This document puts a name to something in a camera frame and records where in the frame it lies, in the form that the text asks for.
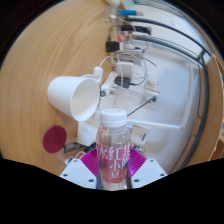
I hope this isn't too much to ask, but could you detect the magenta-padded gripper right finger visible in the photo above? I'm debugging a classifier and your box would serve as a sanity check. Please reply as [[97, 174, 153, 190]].
[[128, 148, 168, 190]]

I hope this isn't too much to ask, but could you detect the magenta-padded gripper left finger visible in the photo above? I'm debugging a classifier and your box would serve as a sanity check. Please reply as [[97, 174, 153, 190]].
[[59, 148, 101, 190]]

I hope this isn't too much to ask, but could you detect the clear bottle with pink label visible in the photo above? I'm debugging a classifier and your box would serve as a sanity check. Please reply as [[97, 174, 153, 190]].
[[95, 108, 132, 192]]

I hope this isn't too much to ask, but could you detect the black comb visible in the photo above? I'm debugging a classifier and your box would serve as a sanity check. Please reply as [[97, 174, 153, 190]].
[[63, 142, 86, 154]]

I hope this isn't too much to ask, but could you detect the white tissue pack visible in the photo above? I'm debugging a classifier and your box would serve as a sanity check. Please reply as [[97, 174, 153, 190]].
[[77, 118, 101, 147]]

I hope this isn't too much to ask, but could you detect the flat round red coaster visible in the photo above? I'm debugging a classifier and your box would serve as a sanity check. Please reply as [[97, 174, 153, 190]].
[[42, 125, 68, 154]]

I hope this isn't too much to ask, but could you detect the white paper cup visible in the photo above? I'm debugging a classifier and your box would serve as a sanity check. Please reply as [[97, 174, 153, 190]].
[[46, 75, 101, 123]]

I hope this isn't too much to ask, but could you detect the white power strip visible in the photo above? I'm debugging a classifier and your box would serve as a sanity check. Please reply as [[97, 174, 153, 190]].
[[99, 71, 118, 98]]

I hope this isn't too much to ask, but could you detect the white charger block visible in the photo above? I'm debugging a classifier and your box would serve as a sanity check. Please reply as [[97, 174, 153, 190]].
[[115, 61, 134, 84]]

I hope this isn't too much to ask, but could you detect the small black box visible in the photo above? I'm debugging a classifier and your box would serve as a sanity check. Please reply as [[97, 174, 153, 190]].
[[105, 40, 120, 53]]

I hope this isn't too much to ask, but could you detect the small blue tube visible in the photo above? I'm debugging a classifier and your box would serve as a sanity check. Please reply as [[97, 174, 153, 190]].
[[116, 9, 138, 17]]

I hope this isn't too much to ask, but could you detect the grey metal frame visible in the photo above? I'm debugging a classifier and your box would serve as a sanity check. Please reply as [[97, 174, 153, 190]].
[[131, 14, 212, 174]]

